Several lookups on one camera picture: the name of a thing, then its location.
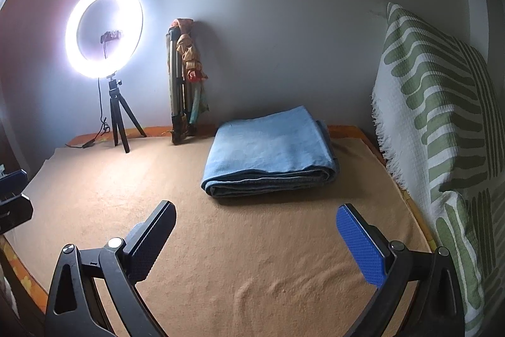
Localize small black tripod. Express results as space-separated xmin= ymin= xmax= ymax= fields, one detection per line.
xmin=107 ymin=73 xmax=147 ymax=153

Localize bright ring light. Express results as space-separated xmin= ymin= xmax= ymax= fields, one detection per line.
xmin=64 ymin=0 xmax=144 ymax=79

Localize folded tripod with orange cloth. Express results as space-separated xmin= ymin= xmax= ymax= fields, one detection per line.
xmin=165 ymin=18 xmax=209 ymax=145

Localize black power cable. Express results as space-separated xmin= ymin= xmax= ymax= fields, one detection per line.
xmin=64 ymin=78 xmax=114 ymax=149

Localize tan fleece blanket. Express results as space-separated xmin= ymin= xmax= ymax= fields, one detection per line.
xmin=7 ymin=138 xmax=429 ymax=336

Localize green white patterned pillow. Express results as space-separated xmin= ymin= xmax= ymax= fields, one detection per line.
xmin=372 ymin=3 xmax=504 ymax=336

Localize light blue denim pants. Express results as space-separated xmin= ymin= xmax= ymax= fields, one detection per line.
xmin=201 ymin=106 xmax=340 ymax=198

